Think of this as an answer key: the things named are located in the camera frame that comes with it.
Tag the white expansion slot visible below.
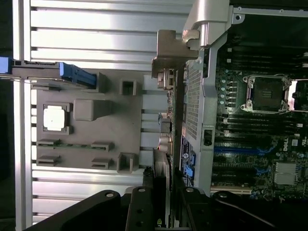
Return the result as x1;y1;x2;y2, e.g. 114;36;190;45
210;187;253;195

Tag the blue expansion slot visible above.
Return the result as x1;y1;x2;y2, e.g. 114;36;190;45
213;146;267;155

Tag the green RAM stick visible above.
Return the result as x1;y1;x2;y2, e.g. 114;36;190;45
36;142;114;149

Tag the grey parts rack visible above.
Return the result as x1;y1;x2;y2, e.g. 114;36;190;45
30;70;145;174

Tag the green motherboard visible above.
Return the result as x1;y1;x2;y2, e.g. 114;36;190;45
211;44;308;201

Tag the silver heat sink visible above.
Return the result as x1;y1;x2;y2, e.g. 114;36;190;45
273;161;298;186

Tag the open black PC case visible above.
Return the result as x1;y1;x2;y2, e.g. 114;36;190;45
180;0;308;202

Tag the silver CPU chip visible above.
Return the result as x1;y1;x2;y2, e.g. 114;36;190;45
42;104;67;132

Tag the CPU socket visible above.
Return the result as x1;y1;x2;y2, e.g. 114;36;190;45
240;73;292;114

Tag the hard disk with blue carrier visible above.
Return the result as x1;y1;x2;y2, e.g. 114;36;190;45
0;56;97;88

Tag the metal socket cover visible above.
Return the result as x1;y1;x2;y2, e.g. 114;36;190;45
288;78;308;112

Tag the black RAM slot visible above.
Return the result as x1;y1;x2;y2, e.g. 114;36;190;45
226;45;308;55
226;63;308;73

